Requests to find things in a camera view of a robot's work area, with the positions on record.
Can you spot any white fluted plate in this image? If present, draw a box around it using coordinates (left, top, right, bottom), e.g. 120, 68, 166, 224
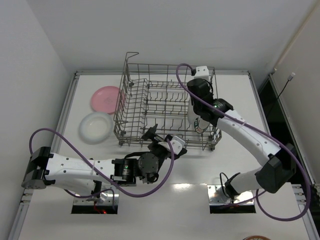
187, 99, 199, 127

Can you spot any green rimmed printed plate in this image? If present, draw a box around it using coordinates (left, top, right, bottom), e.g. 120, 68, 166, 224
191, 117, 210, 134

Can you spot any pink plastic plate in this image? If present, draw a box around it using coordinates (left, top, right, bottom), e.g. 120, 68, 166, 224
90, 86, 125, 115

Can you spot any white shallow bowl plate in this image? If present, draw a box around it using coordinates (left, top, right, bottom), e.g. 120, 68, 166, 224
78, 111, 114, 145

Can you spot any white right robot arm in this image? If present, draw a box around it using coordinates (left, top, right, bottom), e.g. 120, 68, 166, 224
186, 78, 297, 199

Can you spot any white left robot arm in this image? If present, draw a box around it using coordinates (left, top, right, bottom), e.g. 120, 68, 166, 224
21, 126, 187, 199

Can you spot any brown round object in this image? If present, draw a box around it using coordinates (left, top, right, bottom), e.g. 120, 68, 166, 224
243, 235, 271, 240

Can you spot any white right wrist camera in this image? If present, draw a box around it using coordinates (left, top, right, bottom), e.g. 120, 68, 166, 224
194, 66, 210, 81

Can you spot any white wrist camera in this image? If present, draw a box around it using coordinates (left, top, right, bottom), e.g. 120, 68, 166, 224
194, 66, 210, 81
158, 135, 186, 155

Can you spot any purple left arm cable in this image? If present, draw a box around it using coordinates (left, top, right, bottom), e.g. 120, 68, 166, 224
29, 127, 175, 212

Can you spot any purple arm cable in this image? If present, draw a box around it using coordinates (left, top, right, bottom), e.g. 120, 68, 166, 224
175, 62, 313, 222
29, 127, 175, 212

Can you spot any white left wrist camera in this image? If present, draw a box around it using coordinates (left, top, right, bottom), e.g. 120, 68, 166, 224
158, 135, 186, 155

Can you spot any grey wire dish rack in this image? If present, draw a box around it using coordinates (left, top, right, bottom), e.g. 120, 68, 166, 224
113, 52, 222, 151

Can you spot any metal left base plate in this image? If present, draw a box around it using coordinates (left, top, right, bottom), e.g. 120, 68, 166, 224
73, 187, 120, 207

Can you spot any metal base plate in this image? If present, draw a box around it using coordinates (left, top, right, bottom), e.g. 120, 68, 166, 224
207, 184, 254, 207
73, 187, 120, 207

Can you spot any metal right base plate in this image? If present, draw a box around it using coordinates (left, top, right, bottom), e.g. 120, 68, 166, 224
207, 184, 254, 207

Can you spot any thin black hanging cable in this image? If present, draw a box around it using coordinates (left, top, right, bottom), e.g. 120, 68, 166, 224
274, 72, 296, 101

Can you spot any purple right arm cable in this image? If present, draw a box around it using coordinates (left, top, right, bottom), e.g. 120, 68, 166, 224
175, 62, 313, 222

